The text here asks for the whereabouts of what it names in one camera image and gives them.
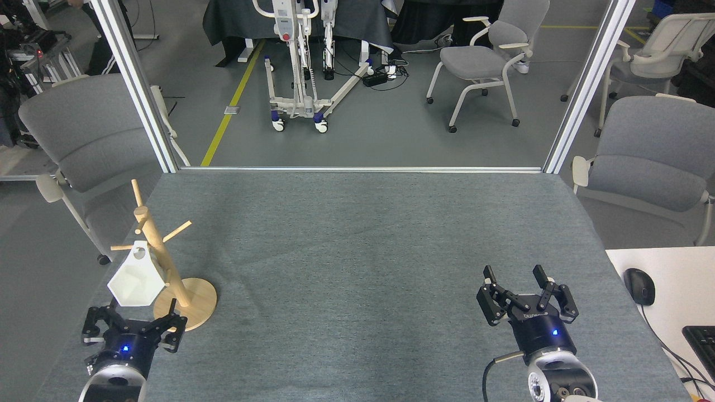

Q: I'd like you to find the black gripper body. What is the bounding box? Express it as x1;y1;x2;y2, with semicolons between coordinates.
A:
87;327;163;380
510;307;576;366

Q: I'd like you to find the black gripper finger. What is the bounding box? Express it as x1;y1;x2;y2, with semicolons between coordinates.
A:
532;265;579;324
476;265;528;327
82;304;119;344
142;299;188;353

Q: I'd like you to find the white faceted cup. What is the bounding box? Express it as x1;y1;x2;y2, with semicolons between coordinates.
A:
107;240;167;308

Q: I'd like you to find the wooden cup rack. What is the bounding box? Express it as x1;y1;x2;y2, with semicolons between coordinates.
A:
110;179;217;332

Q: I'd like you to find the black computer mouse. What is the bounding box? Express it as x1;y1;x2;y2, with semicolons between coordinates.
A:
623;268;656;307

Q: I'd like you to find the black keyboard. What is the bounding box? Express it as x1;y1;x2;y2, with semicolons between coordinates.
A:
682;326;715;380

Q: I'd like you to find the person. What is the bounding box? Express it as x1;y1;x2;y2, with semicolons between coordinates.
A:
67;0;135;76

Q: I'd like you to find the metal equipment cart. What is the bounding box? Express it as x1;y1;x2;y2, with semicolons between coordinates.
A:
0;25;84;95

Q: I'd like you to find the table with black cloth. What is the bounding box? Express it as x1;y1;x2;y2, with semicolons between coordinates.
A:
202;0;394;68

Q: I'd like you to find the white stand on wheels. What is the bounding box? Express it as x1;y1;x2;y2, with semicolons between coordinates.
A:
252;0;374;133

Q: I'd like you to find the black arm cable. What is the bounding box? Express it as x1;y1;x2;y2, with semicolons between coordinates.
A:
482;351;526;402

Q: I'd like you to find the black mouse cable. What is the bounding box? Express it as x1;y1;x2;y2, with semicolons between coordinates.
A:
638;304;715;387

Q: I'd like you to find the grey chair with white frame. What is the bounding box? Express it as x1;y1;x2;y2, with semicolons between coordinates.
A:
571;94;715;246
18;74;190;266
426;0;551;133
560;12;715;138

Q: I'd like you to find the silver frame rail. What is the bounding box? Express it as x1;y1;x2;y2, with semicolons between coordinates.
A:
180;166;544;174

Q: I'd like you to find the silver frame post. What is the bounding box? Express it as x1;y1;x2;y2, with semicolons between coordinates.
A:
543;0;637;175
90;0;180;174

